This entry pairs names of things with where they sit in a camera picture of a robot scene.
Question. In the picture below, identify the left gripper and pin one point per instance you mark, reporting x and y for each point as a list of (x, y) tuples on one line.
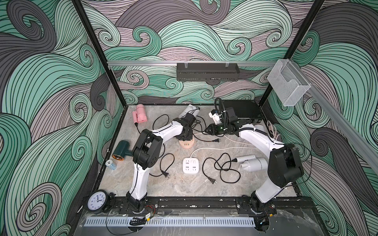
[(190, 136)]

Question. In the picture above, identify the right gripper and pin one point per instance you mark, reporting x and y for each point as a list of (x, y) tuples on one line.
[(212, 128)]

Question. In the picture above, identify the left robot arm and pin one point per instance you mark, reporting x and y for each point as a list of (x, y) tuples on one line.
[(146, 152)]

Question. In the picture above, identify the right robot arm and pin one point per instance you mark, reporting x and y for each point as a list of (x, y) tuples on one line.
[(282, 162)]

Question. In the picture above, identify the white folded hair dryer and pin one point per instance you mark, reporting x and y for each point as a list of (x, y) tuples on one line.
[(190, 109)]

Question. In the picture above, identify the black case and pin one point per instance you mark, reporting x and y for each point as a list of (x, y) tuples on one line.
[(244, 109)]

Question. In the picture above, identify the pink round power strip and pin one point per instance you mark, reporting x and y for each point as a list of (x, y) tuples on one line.
[(187, 143)]

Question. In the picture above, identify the white hair dryer right back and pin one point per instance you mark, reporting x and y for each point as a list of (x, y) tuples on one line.
[(260, 127)]

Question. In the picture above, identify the white hair dryer right front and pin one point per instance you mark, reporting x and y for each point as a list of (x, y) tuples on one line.
[(250, 163)]

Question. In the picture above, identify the white square power strip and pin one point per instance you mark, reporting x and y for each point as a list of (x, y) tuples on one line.
[(190, 165)]

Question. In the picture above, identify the pink hair dryer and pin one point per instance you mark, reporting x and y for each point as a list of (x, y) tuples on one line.
[(139, 115)]

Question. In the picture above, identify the dark green hair dryer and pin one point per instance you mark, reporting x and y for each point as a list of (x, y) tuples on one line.
[(122, 150)]

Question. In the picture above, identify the small clear bottle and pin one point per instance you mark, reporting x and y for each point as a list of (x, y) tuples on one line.
[(111, 164)]

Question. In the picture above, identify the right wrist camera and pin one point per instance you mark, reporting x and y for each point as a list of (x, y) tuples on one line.
[(225, 115)]

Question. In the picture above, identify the black wall shelf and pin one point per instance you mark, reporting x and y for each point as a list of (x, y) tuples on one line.
[(206, 72)]

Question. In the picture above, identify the clear mesh wall holder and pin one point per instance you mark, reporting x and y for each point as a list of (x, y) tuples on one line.
[(288, 82)]

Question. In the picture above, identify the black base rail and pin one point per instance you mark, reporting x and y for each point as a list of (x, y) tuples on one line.
[(240, 205)]

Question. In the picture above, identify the white slotted cable duct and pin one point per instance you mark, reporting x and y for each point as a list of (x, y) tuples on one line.
[(173, 222)]

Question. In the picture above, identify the round wall clock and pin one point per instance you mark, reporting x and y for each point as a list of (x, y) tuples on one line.
[(97, 201)]

